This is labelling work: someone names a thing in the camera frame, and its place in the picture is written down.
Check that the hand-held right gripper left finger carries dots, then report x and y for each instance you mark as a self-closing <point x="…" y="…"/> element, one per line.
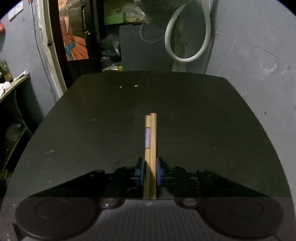
<point x="141" y="172"/>

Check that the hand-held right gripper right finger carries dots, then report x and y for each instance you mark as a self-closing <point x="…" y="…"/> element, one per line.
<point x="158" y="172"/>

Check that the yellow plastic container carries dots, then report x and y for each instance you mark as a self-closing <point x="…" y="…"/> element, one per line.
<point x="120" y="68"/>

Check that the grey cabinet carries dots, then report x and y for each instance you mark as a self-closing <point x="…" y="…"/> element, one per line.
<point x="138" y="53"/>

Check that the dark plastic bag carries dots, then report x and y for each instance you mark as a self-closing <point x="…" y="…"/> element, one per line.
<point x="111" y="53"/>

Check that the dark wooden door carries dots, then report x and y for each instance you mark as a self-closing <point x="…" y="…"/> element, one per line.
<point x="94" y="46"/>

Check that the kitchen counter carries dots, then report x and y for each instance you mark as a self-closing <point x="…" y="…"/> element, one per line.
<point x="16" y="87"/>

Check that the door poster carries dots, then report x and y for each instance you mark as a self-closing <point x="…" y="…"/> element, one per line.
<point x="74" y="34"/>

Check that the crumpled white paper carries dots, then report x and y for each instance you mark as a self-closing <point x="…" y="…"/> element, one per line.
<point x="21" y="75"/>

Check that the green box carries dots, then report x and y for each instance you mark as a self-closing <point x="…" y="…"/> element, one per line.
<point x="114" y="19"/>

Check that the white cloth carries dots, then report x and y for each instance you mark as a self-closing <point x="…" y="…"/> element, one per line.
<point x="5" y="87"/>

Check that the wooden shelf unit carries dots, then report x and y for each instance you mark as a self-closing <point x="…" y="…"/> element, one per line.
<point x="120" y="7"/>

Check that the row of condiment bottles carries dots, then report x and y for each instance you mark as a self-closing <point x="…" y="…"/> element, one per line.
<point x="5" y="70"/>

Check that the red plastic bag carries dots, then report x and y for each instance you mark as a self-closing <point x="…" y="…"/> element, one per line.
<point x="2" y="27"/>

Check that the white wall switch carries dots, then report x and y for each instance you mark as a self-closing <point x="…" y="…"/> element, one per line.
<point x="12" y="15"/>

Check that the white wall socket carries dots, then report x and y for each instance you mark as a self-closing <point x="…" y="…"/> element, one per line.
<point x="19" y="8"/>

